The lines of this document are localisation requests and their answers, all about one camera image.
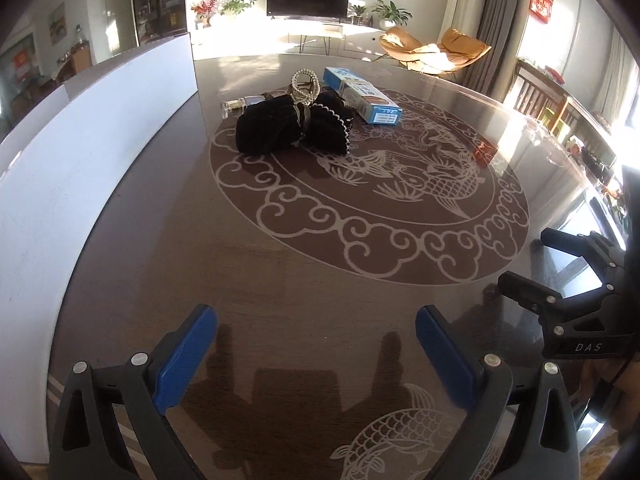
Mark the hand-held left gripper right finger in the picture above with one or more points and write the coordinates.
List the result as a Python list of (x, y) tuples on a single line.
[(447, 355)]

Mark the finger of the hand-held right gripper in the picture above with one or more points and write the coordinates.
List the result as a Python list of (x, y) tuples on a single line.
[(530, 292), (575, 242)]

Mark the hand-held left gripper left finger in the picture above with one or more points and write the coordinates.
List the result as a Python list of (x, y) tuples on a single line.
[(187, 355)]

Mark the brown patterned glass desktop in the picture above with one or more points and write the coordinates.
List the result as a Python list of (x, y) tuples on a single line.
[(320, 310)]

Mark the person's right hand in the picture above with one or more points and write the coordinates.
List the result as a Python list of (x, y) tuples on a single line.
[(600, 385)]

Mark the wooden slatted chair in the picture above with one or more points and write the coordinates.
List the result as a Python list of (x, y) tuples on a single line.
[(540, 95)]

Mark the white partition board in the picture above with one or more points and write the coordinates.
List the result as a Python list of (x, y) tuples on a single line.
[(30, 120), (100, 160)]

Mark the orange lounge chair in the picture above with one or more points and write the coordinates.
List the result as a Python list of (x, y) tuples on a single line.
[(462, 47), (407, 47)]

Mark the grey curtain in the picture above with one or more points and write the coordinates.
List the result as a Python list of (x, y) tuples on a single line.
[(492, 20)]

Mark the black pearl-trimmed gloves bundle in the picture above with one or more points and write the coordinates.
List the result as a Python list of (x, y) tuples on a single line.
[(280, 125)]

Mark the small glass bottle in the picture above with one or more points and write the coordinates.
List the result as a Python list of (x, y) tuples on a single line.
[(235, 108)]

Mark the blue and white box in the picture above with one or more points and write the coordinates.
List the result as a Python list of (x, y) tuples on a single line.
[(365, 97)]

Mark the large leafy potted plant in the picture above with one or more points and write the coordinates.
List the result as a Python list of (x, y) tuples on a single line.
[(392, 12)]

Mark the small potted plant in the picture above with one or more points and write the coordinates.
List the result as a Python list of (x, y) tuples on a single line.
[(357, 12)]

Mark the white hairpin-leg side table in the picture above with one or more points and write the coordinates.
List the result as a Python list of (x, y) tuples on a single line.
[(322, 35)]

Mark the red door poster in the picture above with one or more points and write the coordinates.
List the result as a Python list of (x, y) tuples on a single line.
[(20, 62)]

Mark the red flowers in vase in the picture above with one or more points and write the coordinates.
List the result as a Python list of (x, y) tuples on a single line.
[(204, 10)]

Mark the green potted plant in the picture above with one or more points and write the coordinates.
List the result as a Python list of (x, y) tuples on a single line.
[(235, 6)]

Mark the black television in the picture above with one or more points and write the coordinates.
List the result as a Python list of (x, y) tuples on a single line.
[(307, 0)]

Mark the red wall hanging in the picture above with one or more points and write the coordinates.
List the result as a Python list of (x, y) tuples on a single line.
[(541, 2)]

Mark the framed wall painting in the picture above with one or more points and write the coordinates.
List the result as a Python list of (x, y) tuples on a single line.
[(57, 22)]

